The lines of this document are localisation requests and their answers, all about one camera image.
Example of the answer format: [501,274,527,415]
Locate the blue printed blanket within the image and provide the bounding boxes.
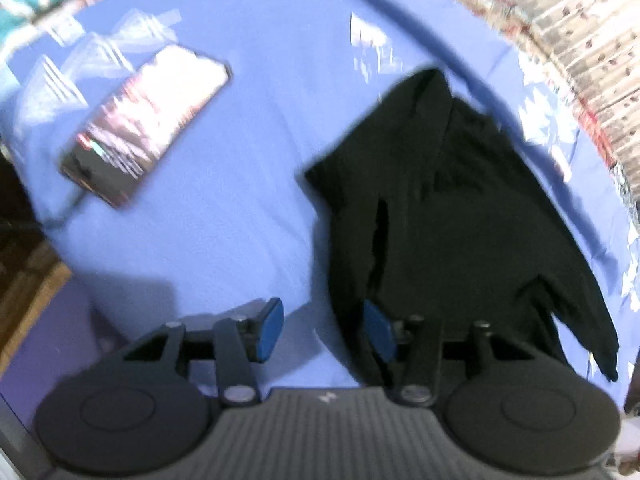
[0,0,640,413]

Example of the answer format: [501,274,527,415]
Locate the black smartphone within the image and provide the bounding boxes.
[59,44,234,209]

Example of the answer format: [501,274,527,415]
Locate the black pants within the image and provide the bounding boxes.
[304,67,621,386]

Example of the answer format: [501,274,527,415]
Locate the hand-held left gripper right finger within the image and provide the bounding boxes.
[362,300,532,407]

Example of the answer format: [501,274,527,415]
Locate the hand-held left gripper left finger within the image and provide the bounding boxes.
[122,297,286,407]

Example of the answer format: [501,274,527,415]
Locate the beige dotted cloth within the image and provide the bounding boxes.
[475,0,640,181]

